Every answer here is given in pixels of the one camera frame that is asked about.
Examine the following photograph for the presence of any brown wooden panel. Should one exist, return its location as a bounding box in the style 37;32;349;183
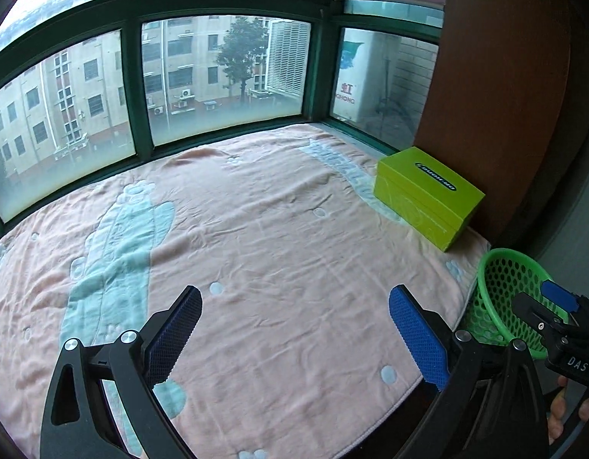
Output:
414;0;589;259

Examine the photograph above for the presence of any green window frame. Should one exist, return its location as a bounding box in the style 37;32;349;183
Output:
0;0;443;235

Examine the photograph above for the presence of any apartment building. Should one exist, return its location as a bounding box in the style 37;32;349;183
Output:
0;15;271;187

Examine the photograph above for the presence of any person's right hand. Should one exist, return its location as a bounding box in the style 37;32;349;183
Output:
547;375;589;445

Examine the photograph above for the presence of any pink printed blanket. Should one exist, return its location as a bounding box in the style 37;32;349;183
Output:
0;123;491;459

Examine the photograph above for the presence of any tree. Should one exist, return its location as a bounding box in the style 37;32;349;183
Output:
217;16;269;103

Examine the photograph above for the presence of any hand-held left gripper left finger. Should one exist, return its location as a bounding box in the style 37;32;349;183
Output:
40;286;203;459

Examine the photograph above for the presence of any green cardboard box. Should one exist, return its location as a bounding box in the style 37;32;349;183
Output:
375;147;486;253

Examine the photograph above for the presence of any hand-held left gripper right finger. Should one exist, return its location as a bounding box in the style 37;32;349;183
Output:
389;285;548;459

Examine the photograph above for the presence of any green perforated plastic basket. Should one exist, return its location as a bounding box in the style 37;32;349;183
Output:
466;247;555;359

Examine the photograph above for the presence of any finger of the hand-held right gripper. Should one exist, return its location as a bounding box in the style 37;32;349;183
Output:
542;281;589;323
513;293;565;341

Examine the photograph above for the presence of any white louvred shutter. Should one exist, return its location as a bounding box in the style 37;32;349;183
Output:
264;19;310;103

